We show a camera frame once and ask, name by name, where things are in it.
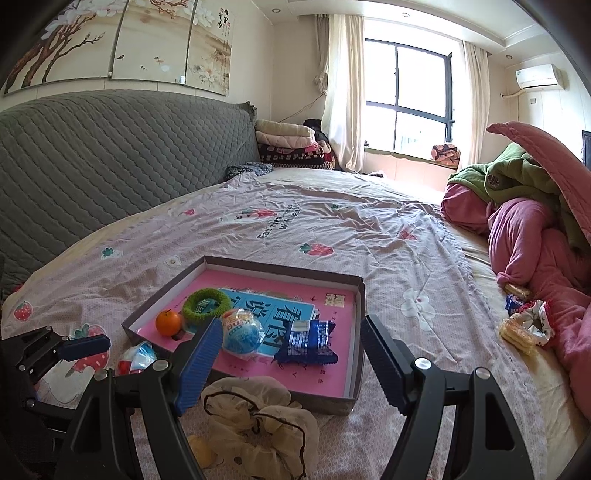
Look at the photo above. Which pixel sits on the cream folded blanket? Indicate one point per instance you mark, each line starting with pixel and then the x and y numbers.
pixel 284 128

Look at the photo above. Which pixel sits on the dark crumpled cloth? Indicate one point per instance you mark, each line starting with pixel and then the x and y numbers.
pixel 247 170

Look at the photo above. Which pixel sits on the shallow box with pink base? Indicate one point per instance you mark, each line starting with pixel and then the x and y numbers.
pixel 258 285

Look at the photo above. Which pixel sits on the pink fleece blanket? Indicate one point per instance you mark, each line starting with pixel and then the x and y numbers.
pixel 531 240

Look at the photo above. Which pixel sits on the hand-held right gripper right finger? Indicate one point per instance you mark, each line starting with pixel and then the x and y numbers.
pixel 388 369

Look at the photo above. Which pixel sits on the egg-shaped toy packet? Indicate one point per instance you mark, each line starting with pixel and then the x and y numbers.
pixel 242 334

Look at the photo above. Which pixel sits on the grey quilted headboard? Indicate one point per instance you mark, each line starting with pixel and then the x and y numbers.
pixel 115 157

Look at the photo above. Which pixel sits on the black framed window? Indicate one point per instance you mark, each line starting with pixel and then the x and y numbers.
pixel 415 92

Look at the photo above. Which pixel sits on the green knitted scrunchie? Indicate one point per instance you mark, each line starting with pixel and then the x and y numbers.
pixel 189 311

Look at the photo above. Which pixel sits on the wafer biscuit packet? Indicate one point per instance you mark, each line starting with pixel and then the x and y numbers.
pixel 518 290

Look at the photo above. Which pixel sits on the white air conditioner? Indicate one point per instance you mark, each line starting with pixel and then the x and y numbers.
pixel 538 76

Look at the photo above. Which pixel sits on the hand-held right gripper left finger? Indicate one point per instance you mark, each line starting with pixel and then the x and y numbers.
pixel 198 364

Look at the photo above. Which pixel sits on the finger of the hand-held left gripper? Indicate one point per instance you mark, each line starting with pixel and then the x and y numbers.
pixel 85 347

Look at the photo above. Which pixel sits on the floral wall painting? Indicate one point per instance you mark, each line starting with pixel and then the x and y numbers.
pixel 138 37

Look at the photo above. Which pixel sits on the small yellow object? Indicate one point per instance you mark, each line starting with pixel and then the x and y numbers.
pixel 202 451

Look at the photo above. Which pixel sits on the cream curtain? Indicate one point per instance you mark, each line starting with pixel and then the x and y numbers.
pixel 475 101
pixel 341 92

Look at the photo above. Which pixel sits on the red white plastic packet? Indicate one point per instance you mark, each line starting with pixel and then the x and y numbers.
pixel 136 357

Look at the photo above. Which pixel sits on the green jacket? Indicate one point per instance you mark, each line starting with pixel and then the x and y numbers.
pixel 521 180

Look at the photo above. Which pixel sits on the black bag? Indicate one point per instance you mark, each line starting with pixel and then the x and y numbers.
pixel 316 127

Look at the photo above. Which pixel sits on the small blue snack packet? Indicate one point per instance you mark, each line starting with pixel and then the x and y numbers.
pixel 514 303

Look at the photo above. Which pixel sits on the orange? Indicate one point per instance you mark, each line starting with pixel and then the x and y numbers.
pixel 167 323

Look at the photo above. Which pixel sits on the dark patterned folded blanket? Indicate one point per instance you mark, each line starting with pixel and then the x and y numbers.
pixel 295 157

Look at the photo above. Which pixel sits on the cream scrunchie with dark trim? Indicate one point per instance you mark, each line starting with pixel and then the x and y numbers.
pixel 258 424

